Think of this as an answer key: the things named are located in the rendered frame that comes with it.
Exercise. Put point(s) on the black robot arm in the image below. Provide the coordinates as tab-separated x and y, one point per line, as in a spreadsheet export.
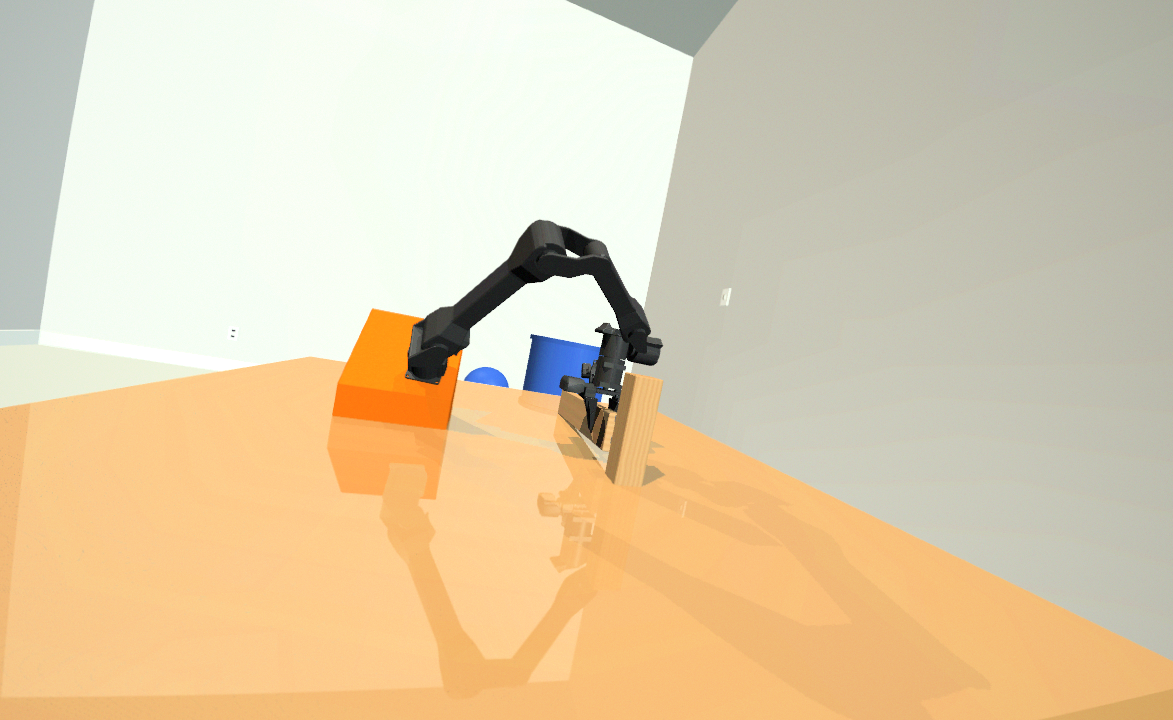
539	254

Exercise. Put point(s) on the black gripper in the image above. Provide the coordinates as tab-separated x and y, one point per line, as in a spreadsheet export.
608	374

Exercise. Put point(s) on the wooden post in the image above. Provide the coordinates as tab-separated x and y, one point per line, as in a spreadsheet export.
633	430

